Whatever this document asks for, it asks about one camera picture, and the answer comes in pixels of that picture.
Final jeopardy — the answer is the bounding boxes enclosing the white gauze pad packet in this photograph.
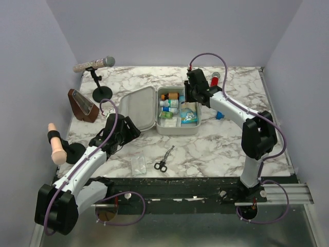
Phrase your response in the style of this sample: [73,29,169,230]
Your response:
[160,117,181,128]

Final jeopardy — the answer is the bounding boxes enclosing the brown metronome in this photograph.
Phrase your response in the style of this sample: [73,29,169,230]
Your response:
[68,89,99,123]

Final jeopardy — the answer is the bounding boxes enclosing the blue white bandage roll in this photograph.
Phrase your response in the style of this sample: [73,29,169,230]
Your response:
[162,107,179,114]

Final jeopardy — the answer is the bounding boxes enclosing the grey medicine kit box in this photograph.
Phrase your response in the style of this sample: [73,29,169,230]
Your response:
[119,86,201,135]

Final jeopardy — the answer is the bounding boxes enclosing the blue toy block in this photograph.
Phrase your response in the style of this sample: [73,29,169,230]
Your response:
[216,112,225,120]

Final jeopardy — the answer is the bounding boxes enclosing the clear plastic zip bag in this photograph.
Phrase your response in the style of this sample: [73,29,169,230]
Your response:
[131,155,147,176]

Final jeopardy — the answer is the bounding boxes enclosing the black microphone stand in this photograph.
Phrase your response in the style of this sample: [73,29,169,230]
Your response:
[85,67,113,103]

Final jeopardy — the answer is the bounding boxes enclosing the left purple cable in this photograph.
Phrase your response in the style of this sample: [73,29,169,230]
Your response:
[43,99,119,236]

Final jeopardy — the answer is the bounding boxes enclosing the brown medicine bottle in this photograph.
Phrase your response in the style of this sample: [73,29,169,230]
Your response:
[161,93,179,101]

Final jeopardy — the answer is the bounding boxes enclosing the black round stand base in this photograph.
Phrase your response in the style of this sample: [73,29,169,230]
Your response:
[62,143,86,164]

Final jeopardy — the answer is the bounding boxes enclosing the pink toy microphone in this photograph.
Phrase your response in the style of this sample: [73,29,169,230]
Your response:
[47,123,67,166]

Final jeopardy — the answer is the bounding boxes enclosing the black mounting base rail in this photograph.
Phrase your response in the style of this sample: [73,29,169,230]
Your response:
[84,176,268,216]

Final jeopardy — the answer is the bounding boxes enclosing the blue cotton swab bag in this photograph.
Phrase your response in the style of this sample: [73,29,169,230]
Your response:
[180,102,198,124]

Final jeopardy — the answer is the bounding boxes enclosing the green small medicine box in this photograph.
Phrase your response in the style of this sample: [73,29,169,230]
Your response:
[159,111,173,119]

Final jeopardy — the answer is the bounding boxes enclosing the red glitter microphone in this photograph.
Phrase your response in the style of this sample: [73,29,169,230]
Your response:
[210,72,221,87]

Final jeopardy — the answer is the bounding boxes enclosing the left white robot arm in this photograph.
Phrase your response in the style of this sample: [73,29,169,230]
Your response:
[34,114,141,235]

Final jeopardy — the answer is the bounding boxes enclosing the white disinfectant bottle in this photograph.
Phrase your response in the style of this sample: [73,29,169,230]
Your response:
[159,99,179,108]

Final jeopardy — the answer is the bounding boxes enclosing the black scissors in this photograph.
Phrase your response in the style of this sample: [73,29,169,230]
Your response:
[154,145,175,173]

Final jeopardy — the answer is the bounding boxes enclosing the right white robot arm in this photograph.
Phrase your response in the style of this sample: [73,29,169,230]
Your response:
[184,69,278,202]

